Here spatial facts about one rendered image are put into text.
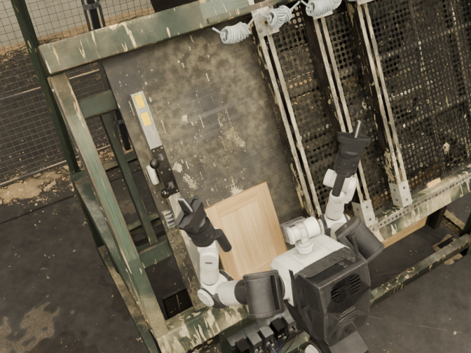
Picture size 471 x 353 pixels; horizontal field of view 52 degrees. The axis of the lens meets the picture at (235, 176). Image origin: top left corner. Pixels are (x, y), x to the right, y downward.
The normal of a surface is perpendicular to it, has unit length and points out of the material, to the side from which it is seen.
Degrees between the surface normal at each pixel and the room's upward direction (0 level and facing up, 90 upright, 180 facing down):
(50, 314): 0
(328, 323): 82
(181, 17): 59
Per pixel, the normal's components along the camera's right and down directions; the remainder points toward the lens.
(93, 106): 0.42, 0.11
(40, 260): -0.04, -0.73
